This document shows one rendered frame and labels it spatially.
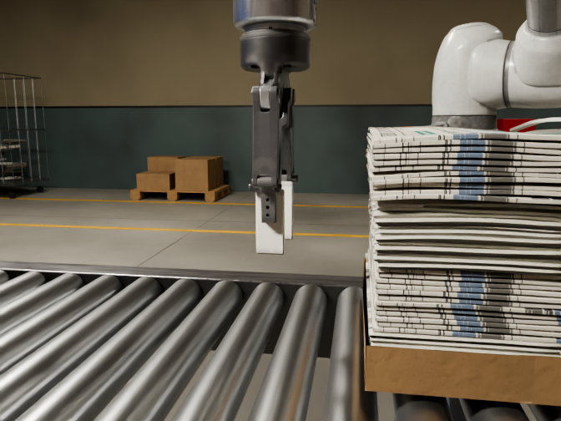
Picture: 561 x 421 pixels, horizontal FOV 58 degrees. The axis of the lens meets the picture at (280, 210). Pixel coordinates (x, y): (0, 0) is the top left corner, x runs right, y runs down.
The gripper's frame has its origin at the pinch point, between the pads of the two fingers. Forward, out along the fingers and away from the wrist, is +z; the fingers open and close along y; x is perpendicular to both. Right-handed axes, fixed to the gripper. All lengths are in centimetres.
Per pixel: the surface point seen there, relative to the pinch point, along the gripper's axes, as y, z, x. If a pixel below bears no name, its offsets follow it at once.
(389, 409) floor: 120, 93, -23
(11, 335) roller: -6.3, 13.0, 29.6
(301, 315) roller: 4.7, 13.0, -2.5
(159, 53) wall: 703, -116, 293
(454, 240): -13.7, -1.5, -17.0
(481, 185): -13.9, -6.0, -18.7
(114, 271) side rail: 18.9, 13.0, 29.7
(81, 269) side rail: 19.4, 13.0, 35.8
